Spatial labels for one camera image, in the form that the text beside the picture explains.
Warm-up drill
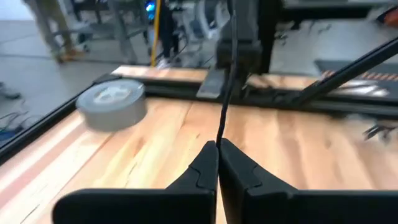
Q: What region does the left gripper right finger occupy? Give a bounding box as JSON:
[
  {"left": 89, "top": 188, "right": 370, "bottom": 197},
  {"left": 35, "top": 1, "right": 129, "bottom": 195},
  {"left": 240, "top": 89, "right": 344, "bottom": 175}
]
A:
[{"left": 218, "top": 138, "right": 398, "bottom": 224}]

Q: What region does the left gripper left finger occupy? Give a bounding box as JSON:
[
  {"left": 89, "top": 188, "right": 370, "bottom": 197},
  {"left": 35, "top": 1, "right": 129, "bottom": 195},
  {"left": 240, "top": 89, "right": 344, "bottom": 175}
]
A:
[{"left": 52, "top": 140, "right": 220, "bottom": 224}]

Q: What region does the thin black cord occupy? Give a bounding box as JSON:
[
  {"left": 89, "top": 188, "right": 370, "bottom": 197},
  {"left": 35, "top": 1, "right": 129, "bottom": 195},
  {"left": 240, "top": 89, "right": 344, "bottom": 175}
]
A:
[{"left": 215, "top": 9, "right": 239, "bottom": 149}]

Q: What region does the black hazard striped mat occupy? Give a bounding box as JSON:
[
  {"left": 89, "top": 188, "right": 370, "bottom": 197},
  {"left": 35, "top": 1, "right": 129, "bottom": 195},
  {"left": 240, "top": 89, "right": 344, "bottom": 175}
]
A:
[{"left": 314, "top": 58, "right": 398, "bottom": 82}]

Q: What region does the grey metal rolling cart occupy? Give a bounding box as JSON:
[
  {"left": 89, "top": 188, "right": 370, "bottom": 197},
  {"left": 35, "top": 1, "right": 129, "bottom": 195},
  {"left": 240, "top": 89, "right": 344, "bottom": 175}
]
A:
[{"left": 52, "top": 0, "right": 150, "bottom": 65}]

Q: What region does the person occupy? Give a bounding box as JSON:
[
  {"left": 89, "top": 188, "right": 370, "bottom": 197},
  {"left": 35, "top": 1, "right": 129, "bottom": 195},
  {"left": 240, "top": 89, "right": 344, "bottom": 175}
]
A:
[{"left": 23, "top": 0, "right": 85, "bottom": 63}]

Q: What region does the grey duct tape roll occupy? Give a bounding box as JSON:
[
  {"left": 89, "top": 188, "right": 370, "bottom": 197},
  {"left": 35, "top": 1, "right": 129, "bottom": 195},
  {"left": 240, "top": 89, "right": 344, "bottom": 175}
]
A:
[{"left": 75, "top": 78, "right": 148, "bottom": 132}]

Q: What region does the small black cable loop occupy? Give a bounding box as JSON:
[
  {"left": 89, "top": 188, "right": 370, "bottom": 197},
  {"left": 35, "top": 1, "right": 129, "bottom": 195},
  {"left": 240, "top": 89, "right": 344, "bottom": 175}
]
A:
[{"left": 363, "top": 123, "right": 398, "bottom": 142}]

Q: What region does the black aluminium table frame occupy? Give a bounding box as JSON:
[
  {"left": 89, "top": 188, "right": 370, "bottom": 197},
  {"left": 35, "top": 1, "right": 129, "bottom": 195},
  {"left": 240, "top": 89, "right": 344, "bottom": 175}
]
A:
[{"left": 0, "top": 37, "right": 398, "bottom": 166}]

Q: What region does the blue coiled cable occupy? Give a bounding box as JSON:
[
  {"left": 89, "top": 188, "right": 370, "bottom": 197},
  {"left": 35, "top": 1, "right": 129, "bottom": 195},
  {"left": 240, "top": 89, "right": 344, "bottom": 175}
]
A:
[{"left": 0, "top": 127, "right": 22, "bottom": 142}]

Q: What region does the yellow cable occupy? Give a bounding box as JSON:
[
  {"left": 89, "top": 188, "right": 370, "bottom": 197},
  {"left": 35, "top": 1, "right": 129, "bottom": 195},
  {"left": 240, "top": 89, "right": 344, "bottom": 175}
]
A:
[{"left": 150, "top": 0, "right": 162, "bottom": 68}]

